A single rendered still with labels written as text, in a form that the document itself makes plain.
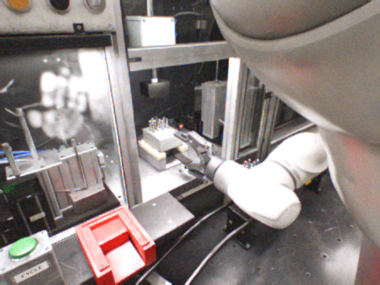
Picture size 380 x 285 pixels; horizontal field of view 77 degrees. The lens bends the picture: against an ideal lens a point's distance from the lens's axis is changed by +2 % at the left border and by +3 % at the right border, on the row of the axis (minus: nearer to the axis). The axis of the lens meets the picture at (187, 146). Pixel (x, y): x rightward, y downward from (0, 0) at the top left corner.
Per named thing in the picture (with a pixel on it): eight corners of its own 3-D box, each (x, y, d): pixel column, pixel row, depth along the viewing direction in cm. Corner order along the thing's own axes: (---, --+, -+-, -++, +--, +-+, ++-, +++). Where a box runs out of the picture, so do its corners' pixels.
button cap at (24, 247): (13, 266, 41) (10, 259, 40) (11, 250, 44) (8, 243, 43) (40, 254, 43) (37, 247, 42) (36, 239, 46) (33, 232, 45)
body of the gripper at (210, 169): (231, 181, 71) (210, 167, 78) (233, 156, 67) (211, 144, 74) (213, 190, 67) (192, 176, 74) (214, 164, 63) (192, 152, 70)
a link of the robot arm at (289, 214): (228, 208, 64) (259, 179, 69) (279, 246, 54) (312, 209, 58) (221, 181, 58) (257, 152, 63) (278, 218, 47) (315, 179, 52)
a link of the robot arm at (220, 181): (252, 163, 64) (235, 153, 68) (227, 175, 59) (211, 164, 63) (248, 190, 68) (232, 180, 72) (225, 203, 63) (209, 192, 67)
